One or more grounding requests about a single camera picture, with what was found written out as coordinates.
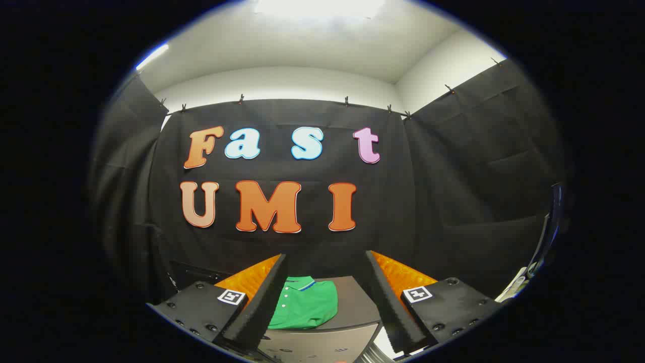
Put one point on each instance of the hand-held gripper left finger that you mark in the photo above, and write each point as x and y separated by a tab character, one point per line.
262	307

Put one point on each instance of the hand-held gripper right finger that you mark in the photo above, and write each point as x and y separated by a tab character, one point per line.
390	307

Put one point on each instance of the green polo shirt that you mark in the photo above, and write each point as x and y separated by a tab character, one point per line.
312	302

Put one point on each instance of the washing machine dark glass lid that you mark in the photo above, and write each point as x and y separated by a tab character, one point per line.
191	272

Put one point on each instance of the white object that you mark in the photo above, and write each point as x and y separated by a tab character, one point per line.
514	285

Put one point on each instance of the row of black cloth clips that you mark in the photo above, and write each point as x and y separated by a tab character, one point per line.
346	101

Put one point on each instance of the ceiling light strip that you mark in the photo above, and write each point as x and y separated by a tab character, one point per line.
153	55

